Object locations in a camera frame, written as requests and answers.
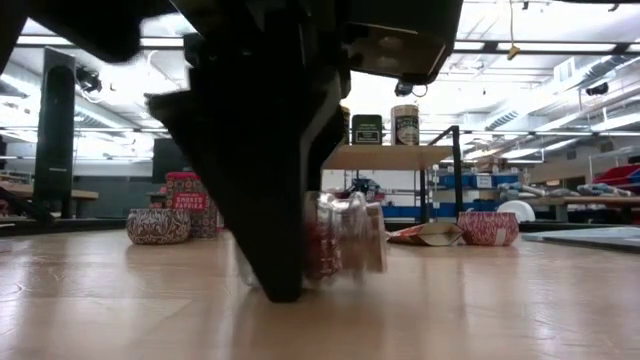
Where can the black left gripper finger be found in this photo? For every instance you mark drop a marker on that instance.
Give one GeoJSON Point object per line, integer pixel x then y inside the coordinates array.
{"type": "Point", "coordinates": [250, 175]}
{"type": "Point", "coordinates": [325, 150]}

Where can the dark green black pepper tin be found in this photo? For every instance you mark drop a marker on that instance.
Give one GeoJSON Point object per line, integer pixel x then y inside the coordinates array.
{"type": "Point", "coordinates": [367, 130]}

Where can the red-lidded smoked paprika tin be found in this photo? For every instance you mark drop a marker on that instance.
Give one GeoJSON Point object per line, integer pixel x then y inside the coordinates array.
{"type": "Point", "coordinates": [192, 200]}

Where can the tan-lidded cardboard seasoning canister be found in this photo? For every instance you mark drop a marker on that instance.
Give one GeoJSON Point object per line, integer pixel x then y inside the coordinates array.
{"type": "Point", "coordinates": [405, 125]}

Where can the small glass spice jar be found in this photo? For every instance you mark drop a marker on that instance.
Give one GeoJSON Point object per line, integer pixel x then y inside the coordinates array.
{"type": "Point", "coordinates": [345, 235]}

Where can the orange and brown spice pouch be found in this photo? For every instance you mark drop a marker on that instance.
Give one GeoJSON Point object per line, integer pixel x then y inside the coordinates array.
{"type": "Point", "coordinates": [425, 235]}

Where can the red patterned candle tin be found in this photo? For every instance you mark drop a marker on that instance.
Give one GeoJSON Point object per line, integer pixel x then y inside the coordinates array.
{"type": "Point", "coordinates": [487, 229]}

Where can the black monitor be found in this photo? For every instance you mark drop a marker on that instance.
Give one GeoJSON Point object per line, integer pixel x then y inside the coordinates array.
{"type": "Point", "coordinates": [167, 160]}

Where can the maroon patterned candle tin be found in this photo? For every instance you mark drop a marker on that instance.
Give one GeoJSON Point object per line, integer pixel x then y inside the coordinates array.
{"type": "Point", "coordinates": [157, 227]}

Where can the blue storage bins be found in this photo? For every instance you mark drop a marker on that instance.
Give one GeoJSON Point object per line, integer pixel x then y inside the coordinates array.
{"type": "Point", "coordinates": [470, 181]}

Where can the wooden side table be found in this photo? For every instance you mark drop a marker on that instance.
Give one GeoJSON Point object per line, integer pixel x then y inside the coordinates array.
{"type": "Point", "coordinates": [82, 194]}

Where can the black device on column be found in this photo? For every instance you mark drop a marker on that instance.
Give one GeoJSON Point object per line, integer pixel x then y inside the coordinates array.
{"type": "Point", "coordinates": [89, 80]}

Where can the black overhead beam with lights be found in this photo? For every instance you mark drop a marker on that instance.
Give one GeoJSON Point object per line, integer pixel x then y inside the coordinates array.
{"type": "Point", "coordinates": [491, 47]}

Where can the black upright column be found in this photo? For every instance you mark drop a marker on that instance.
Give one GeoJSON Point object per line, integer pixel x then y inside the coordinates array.
{"type": "Point", "coordinates": [54, 125]}

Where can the white trash can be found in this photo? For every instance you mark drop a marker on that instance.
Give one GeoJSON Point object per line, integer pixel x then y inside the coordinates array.
{"type": "Point", "coordinates": [520, 210]}

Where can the long wooden workbench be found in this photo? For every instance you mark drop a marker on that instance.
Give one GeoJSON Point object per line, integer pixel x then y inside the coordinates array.
{"type": "Point", "coordinates": [590, 201]}

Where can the black ceiling spotlight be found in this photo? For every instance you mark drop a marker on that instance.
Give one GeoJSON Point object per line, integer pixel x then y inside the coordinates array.
{"type": "Point", "coordinates": [597, 89]}

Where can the red storage bin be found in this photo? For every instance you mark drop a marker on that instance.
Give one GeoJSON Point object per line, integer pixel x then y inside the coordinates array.
{"type": "Point", "coordinates": [620, 176]}

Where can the wooden shelf with black frame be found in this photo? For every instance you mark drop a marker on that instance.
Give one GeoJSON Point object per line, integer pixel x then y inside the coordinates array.
{"type": "Point", "coordinates": [385, 157]}

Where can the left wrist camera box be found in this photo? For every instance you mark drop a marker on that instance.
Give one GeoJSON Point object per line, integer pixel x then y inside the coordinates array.
{"type": "Point", "coordinates": [400, 45]}

